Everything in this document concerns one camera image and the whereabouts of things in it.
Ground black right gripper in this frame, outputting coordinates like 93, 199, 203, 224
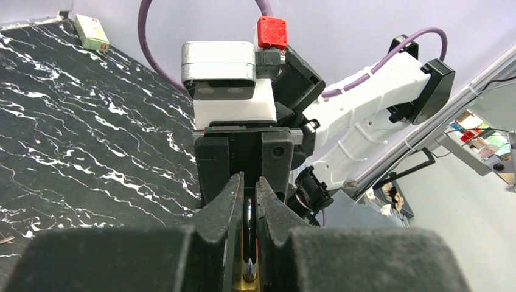
194, 102, 307, 206

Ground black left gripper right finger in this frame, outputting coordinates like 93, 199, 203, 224
256, 178, 470, 291

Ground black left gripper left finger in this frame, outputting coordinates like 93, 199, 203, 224
5, 173, 244, 291

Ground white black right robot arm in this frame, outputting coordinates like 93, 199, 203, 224
181, 35, 455, 220

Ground white green small box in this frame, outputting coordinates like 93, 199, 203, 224
74, 14, 110, 52

